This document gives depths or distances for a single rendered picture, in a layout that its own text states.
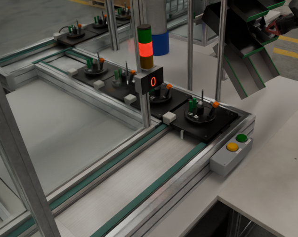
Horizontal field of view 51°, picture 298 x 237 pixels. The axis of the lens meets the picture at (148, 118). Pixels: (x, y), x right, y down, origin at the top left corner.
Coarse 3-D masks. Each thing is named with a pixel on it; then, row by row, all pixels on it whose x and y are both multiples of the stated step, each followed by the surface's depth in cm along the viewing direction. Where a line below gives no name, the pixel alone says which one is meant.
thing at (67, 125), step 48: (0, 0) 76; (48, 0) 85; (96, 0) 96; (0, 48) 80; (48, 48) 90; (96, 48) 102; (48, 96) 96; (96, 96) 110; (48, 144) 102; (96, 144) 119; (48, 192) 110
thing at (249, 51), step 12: (204, 12) 142; (216, 12) 148; (228, 12) 147; (216, 24) 139; (228, 24) 146; (240, 24) 144; (228, 36) 136; (240, 36) 143; (252, 36) 141; (240, 48) 138; (252, 48) 140
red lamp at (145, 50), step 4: (140, 44) 112; (144, 44) 112; (148, 44) 112; (140, 48) 113; (144, 48) 113; (148, 48) 113; (152, 48) 115; (140, 52) 114; (144, 52) 114; (148, 52) 114; (152, 52) 115; (144, 56) 115
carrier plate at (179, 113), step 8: (184, 104) 149; (208, 104) 147; (176, 112) 144; (184, 112) 143; (224, 112) 141; (232, 112) 141; (176, 120) 139; (184, 120) 138; (216, 120) 137; (224, 120) 136; (232, 120) 137; (176, 128) 136; (184, 128) 134; (192, 128) 133; (200, 128) 133; (208, 128) 132; (216, 128) 132; (192, 136) 131; (200, 136) 129; (208, 136) 128
